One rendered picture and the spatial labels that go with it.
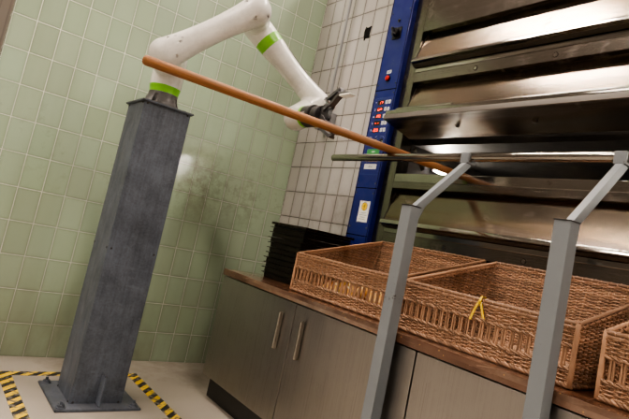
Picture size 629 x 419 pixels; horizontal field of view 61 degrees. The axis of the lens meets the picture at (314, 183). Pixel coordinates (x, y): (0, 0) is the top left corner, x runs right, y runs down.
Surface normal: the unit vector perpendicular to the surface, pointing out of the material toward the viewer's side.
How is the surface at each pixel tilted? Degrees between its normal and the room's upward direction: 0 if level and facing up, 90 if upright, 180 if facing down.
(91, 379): 90
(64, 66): 90
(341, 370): 90
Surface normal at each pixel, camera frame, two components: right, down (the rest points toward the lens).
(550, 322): -0.78, -0.23
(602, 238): -0.67, -0.55
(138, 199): 0.60, 0.04
